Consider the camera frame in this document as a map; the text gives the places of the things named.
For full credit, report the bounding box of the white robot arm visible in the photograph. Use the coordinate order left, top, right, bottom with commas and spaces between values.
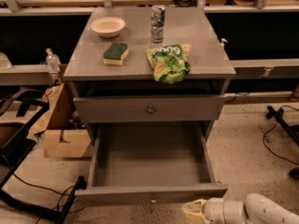
182, 193, 299, 224

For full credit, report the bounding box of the grey top drawer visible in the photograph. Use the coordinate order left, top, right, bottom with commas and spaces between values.
74, 95, 224, 123

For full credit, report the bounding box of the black floor cable right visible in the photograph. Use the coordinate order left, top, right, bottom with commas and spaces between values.
262, 105, 299, 167

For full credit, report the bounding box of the cardboard box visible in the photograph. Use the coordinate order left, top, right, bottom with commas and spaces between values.
30, 78, 93, 159

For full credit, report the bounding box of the clear plastic bottle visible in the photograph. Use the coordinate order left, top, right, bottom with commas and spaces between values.
46, 48, 61, 72

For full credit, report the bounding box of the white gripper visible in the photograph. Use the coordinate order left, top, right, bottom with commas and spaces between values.
182, 198, 248, 224

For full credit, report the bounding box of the black floor cable left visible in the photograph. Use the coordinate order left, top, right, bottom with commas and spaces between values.
12, 171, 86, 224

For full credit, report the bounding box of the black floor cable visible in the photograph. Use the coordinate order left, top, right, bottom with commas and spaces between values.
262, 105, 299, 167
12, 171, 86, 224

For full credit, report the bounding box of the patterned drink can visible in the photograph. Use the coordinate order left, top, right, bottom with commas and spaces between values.
150, 5, 165, 43

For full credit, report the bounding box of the black stand base right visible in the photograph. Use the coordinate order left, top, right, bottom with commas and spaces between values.
266, 105, 299, 180

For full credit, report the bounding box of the small white pump bottle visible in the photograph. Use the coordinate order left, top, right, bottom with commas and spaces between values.
221, 38, 228, 49

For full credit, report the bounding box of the green yellow sponge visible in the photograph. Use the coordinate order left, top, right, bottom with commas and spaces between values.
103, 43, 129, 65

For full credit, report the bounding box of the grey wooden drawer cabinet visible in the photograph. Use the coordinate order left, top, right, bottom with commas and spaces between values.
64, 7, 235, 136

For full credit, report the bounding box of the green chip bag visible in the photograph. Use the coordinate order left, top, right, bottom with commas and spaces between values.
146, 44, 192, 84

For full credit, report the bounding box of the grey drawer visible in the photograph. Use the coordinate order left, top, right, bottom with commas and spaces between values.
76, 122, 227, 206
74, 95, 224, 123

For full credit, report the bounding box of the black metal stand frame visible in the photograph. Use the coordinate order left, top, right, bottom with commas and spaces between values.
0, 88, 86, 224

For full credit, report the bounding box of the white ceramic bowl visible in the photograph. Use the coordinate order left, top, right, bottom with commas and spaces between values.
91, 17, 126, 38

